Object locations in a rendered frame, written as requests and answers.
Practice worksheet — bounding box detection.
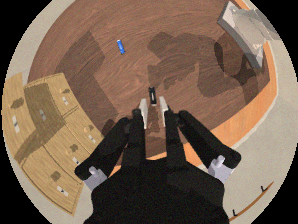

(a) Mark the light wooden drawer front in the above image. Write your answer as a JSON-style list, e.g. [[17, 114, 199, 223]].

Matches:
[[1, 72, 36, 163], [23, 80, 59, 138], [63, 108, 103, 155], [41, 122, 89, 183], [44, 74, 78, 118], [23, 143, 80, 212]]

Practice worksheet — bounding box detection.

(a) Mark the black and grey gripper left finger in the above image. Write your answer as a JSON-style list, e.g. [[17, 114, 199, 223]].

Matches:
[[74, 98, 148, 201]]

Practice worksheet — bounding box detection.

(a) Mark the tan wooden chest of drawers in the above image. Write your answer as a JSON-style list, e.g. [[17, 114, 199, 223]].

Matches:
[[15, 73, 104, 217]]

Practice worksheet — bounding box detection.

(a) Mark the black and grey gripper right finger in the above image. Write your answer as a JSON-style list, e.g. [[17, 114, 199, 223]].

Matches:
[[159, 96, 241, 199]]

